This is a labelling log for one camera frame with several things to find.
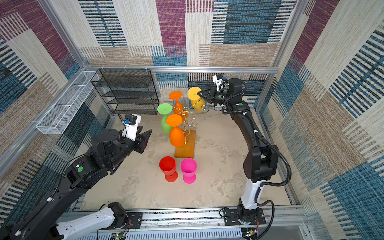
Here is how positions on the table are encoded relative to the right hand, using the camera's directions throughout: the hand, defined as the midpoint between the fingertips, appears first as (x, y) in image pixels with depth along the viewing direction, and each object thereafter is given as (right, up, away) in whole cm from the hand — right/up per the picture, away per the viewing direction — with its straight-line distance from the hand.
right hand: (197, 94), depth 76 cm
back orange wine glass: (-9, -7, +2) cm, 12 cm away
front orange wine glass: (-10, -20, -1) cm, 23 cm away
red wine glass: (-15, -35, +1) cm, 38 cm away
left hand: (-21, -16, -14) cm, 30 cm away
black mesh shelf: (-50, +9, +35) cm, 62 cm away
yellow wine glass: (0, -3, +7) cm, 8 cm away
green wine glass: (-16, -7, -1) cm, 18 cm away
